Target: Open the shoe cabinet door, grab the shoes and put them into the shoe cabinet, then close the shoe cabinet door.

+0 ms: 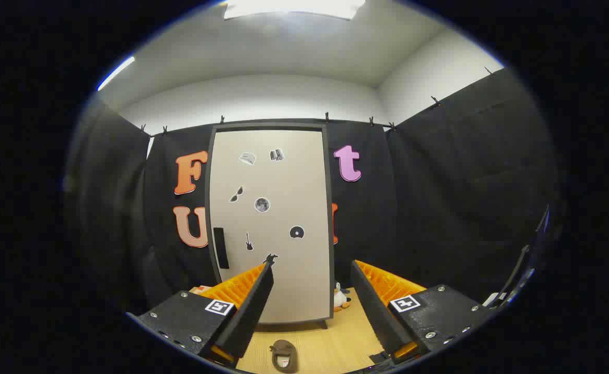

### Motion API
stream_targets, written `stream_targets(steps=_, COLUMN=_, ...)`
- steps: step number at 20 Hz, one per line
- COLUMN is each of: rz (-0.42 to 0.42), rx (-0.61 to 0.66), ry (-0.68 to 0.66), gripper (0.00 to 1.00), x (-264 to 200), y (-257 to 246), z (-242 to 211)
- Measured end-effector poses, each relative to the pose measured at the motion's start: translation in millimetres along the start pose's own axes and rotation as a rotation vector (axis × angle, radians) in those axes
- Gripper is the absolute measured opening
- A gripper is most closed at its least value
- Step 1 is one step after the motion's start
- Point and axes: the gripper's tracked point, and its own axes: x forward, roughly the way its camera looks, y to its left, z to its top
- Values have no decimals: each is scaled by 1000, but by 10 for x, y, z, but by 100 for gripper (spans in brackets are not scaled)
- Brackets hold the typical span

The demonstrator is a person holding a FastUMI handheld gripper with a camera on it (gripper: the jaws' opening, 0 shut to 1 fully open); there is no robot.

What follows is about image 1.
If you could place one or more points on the narrow ceiling light panel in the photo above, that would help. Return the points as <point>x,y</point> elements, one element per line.
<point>116,72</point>

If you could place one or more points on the brown fuzzy shoe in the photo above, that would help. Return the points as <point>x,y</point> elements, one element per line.
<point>283,358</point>

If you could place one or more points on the wide ceiling light panel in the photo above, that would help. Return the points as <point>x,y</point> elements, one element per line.
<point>294,8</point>

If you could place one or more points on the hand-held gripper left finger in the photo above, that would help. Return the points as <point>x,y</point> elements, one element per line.
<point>252,311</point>

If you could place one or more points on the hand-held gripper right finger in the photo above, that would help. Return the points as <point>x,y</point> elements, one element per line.
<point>377,311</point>

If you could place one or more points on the dark grey shoe cabinet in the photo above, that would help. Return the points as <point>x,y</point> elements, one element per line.
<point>268,126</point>

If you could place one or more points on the small penguin toy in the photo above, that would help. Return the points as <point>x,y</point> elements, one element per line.
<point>341,298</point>

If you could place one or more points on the black backdrop cloth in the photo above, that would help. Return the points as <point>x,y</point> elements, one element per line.
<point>439,208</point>

